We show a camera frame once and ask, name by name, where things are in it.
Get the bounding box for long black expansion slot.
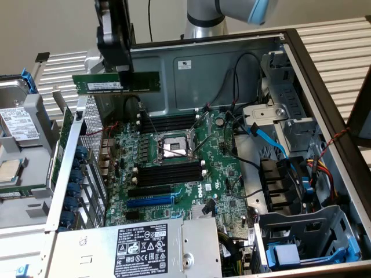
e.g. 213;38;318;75
127;185;172;199

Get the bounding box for silver disk bay with cutouts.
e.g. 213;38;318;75
254;204;363;273

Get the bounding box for green graphics card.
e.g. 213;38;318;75
49;83;75;189

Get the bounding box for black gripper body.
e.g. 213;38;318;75
97;0;134;73

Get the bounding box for blue drive tray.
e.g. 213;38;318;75
265;228;363;272

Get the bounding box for metal socket cover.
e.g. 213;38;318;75
187;111;211;156

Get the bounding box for silver disk bay with screw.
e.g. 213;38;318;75
242;50;322;154

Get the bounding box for blue expansion slot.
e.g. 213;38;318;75
126;195;175;209

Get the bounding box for red yellow power wires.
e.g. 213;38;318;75
305;156;341;205

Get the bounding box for grey parts rack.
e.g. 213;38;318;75
0;92;63;232

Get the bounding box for thick black looped wire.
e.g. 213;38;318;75
123;94;146;117

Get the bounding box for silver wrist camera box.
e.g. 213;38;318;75
94;0;117;44

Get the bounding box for silver CPU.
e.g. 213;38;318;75
0;158;23;185

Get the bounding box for long black camera cable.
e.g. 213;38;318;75
147;0;154;42

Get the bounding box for hard disk with white label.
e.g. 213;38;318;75
0;107;41;149

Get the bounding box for thin metal locking lever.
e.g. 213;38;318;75
155;146;191;160

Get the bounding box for blue plastic latch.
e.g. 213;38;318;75
301;175;315;195

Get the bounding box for black angled wire connector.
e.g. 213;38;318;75
202;199;216;215

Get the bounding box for silver chipset heat sink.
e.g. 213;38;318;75
190;202;217;220

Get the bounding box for CPU socket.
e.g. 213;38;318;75
155;131;201;165

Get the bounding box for dark framed panel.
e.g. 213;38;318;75
345;65;371;148

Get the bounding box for silver power supply unit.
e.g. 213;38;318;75
49;217;223;278

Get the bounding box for twisted red black wire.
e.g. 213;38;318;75
317;127;351;163

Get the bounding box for green motherboard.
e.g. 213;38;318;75
103;108;256;229

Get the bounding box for green RAM stick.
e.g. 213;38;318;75
0;190;33;200
71;71;162;95

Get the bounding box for open grey PC case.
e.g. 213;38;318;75
43;27;371;278

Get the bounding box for silver disk with blue caddy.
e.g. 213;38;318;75
0;68;38;109

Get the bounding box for flat blue disk wire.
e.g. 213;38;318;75
248;123;298;172

